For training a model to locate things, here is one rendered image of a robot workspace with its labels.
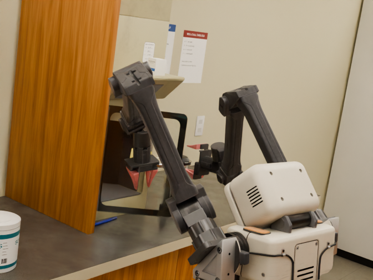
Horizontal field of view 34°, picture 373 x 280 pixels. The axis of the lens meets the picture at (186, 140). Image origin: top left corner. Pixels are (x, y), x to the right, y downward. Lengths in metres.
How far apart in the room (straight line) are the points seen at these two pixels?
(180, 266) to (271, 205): 0.90
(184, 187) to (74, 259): 0.58
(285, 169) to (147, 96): 0.42
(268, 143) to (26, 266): 0.82
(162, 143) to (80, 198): 0.75
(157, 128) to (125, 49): 0.79
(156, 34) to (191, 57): 0.92
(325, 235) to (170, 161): 0.47
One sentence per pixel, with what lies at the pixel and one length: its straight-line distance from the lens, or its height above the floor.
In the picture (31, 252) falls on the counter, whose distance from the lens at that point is 2.01.
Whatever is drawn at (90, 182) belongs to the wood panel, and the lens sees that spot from 2.14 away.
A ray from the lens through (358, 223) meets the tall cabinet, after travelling 5.10.
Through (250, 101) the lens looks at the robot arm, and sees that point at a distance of 1.91.
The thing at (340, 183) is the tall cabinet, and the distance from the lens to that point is 5.11.
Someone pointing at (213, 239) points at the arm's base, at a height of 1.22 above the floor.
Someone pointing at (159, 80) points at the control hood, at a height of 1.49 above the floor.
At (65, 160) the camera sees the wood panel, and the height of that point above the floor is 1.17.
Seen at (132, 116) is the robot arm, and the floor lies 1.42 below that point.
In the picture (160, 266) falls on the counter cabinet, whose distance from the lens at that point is 2.26.
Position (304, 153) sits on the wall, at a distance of 4.65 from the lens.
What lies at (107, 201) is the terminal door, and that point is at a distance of 2.27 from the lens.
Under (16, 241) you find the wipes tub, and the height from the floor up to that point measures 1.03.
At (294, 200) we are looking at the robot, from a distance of 1.58.
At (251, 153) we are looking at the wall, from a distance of 3.96.
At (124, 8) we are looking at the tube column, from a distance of 2.21.
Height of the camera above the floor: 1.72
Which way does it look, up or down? 11 degrees down
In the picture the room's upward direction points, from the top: 8 degrees clockwise
